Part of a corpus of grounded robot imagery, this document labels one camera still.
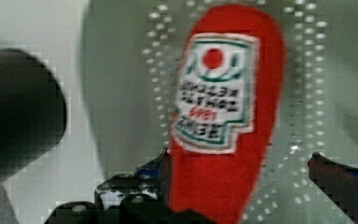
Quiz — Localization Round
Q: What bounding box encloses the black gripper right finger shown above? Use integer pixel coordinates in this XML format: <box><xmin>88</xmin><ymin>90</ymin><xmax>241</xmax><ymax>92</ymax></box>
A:
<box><xmin>307</xmin><ymin>152</ymin><xmax>358</xmax><ymax>224</ymax></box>

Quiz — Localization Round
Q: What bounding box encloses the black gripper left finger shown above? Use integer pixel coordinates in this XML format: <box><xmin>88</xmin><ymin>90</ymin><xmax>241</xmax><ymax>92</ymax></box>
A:
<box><xmin>94</xmin><ymin>148</ymin><xmax>169</xmax><ymax>210</ymax></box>

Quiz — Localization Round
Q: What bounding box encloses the red felt ketchup bottle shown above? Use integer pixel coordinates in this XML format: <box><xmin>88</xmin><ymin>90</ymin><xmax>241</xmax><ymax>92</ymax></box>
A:
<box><xmin>169</xmin><ymin>4</ymin><xmax>285</xmax><ymax>224</ymax></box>

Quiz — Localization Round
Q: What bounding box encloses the steel perforated strainer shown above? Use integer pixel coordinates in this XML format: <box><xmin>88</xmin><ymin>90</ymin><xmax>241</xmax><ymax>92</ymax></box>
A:
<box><xmin>81</xmin><ymin>0</ymin><xmax>358</xmax><ymax>224</ymax></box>

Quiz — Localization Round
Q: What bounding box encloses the black rounded object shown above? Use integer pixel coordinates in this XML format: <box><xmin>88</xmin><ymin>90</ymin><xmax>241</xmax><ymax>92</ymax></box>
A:
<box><xmin>0</xmin><ymin>49</ymin><xmax>67</xmax><ymax>184</ymax></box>

